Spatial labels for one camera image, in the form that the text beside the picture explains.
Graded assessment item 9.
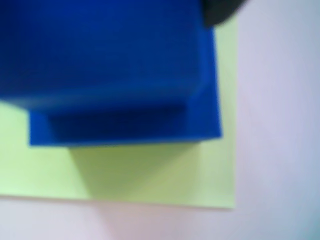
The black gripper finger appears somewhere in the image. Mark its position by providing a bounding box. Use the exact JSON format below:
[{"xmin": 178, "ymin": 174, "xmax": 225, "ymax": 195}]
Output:
[{"xmin": 201, "ymin": 0, "xmax": 248, "ymax": 28}]

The medium blue cube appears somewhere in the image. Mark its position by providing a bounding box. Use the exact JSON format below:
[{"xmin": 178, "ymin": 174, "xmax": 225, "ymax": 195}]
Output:
[{"xmin": 0, "ymin": 0, "xmax": 213, "ymax": 113}]

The green paper square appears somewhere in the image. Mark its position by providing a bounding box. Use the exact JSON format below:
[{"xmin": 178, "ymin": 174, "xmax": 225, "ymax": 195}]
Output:
[{"xmin": 0, "ymin": 17, "xmax": 238, "ymax": 210}]

